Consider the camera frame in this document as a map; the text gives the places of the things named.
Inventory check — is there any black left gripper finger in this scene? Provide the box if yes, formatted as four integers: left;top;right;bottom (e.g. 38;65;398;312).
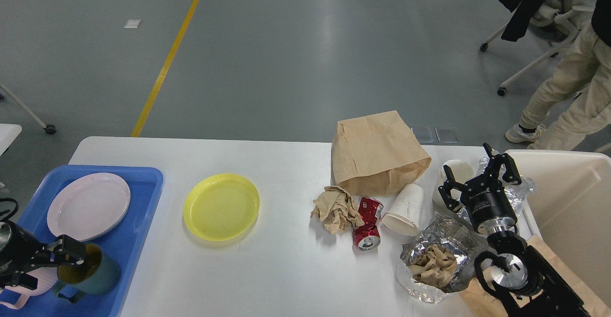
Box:
40;235;87;267
0;271;39;290

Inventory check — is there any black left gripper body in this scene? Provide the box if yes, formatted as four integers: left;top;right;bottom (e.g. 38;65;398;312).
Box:
0;221;48;279

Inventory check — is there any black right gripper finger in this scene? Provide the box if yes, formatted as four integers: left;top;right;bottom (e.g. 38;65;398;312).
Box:
482;143;522;187
437;165;483;213

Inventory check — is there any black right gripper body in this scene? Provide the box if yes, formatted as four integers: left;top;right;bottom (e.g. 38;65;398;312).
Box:
464;181;518;236

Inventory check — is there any pink ribbed mug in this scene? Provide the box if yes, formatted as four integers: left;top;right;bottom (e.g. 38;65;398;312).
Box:
0;267;58;310

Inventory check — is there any dark green mug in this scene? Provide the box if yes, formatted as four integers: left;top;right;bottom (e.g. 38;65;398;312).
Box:
51;243;121;304

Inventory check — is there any yellow plastic plate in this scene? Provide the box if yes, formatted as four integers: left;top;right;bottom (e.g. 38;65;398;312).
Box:
182;173;260;242

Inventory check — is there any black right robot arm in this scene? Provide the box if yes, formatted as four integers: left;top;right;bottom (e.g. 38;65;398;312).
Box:
437;143;589;317

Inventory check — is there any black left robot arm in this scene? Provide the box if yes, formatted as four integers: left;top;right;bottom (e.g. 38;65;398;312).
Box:
0;198;87;290

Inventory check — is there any crushed clear plastic bottle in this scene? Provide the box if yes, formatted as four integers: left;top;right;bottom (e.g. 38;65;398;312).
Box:
458;158;537;223

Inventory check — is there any white paper cup upright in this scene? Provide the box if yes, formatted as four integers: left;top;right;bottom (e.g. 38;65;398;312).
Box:
432;159;475;210

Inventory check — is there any crumpled aluminium foil sheet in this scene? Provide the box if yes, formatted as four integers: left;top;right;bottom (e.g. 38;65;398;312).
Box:
395;212;487;304

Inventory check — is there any white paper cup lying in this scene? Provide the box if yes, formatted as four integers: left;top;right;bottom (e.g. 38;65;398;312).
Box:
381;184;424;236

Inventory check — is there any pink plate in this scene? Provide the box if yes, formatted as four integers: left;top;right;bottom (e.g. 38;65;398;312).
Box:
47;172;131;241

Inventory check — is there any clear floor plate right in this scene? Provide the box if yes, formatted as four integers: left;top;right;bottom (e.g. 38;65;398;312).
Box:
435;127;460;144

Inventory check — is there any clear floor plate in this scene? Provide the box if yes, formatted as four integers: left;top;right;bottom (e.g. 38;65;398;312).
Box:
411;127;436;144
435;127;460;144

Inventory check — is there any clear floor plate left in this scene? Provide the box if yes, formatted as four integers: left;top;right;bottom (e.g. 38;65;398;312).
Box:
411;127;436;144

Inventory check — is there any beige plastic bin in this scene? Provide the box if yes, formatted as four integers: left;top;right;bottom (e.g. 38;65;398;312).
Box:
508;149;611;305

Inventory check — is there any crumpled brown paper on foil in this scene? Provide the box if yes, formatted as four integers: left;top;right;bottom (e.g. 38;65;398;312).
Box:
408;244;458;289

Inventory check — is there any person in beige trousers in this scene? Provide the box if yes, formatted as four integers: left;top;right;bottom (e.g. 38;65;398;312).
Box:
504;0;611;151

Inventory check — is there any crushed red soda can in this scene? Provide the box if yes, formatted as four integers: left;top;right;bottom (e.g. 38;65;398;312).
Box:
353;197;384;251

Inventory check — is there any flat brown paper bag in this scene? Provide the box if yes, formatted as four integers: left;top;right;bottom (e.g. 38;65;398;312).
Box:
460;235;611;317

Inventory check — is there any blue plastic tray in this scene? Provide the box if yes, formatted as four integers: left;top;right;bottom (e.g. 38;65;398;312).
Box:
0;165;163;317

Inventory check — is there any crumpled brown paper ball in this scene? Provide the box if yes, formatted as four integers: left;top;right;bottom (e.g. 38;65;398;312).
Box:
310;186;365;234

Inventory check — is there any small white side table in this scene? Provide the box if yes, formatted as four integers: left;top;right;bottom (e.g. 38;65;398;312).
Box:
0;123;22;156

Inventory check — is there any white cart leg with caster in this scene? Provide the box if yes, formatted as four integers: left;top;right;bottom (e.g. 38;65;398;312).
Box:
0;83;57;135

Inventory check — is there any white wheeled chair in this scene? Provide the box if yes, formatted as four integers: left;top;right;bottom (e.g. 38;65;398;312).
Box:
479;0;594;96

